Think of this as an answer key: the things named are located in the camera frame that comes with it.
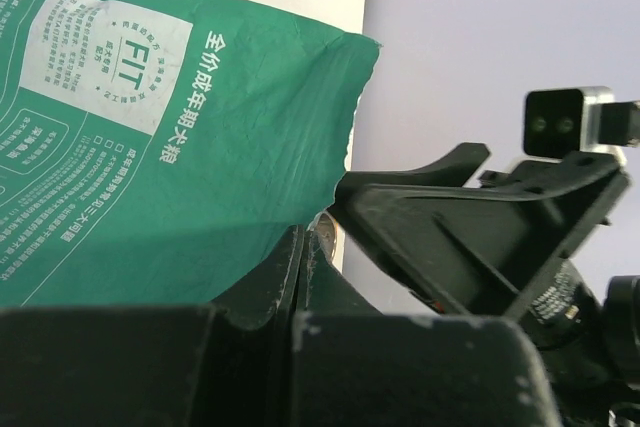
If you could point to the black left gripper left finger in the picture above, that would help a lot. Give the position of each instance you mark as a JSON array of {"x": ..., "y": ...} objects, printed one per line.
[{"x": 223, "y": 363}]

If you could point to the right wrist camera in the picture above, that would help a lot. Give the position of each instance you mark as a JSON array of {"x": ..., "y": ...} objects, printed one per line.
[{"x": 587, "y": 119}]

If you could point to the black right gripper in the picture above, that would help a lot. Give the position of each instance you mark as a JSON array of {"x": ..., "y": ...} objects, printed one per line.
[{"x": 590, "y": 349}]

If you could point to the far steel bowl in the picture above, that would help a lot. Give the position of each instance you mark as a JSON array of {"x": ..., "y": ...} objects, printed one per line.
[{"x": 324, "y": 240}]

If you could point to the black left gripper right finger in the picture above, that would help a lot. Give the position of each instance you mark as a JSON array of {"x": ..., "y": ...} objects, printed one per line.
[{"x": 355, "y": 366}]

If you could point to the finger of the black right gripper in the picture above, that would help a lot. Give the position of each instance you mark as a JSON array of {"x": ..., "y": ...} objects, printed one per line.
[{"x": 467, "y": 241}]

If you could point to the green white dog food bag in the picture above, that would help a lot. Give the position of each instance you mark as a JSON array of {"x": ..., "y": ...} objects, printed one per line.
[{"x": 155, "y": 151}]

